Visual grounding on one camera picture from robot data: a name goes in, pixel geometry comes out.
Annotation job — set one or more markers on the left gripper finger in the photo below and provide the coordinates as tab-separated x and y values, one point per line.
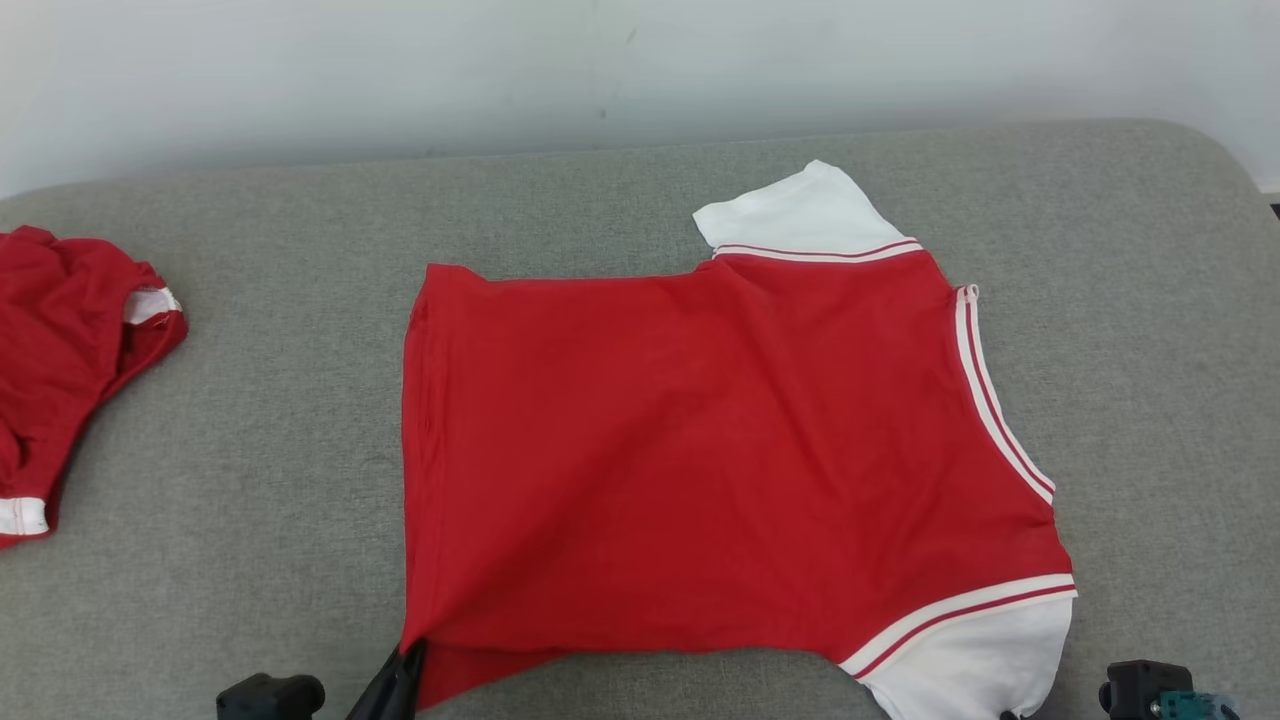
378	695
410	685

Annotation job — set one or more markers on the red jersey shirt white sleeves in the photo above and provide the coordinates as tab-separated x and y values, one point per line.
700	450

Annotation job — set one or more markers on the red shorts white stripe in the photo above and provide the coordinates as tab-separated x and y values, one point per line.
60	330

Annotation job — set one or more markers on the grey fabric sofa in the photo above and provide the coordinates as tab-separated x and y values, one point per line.
250	450

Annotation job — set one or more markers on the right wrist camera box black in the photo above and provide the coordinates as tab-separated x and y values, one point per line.
1135	690

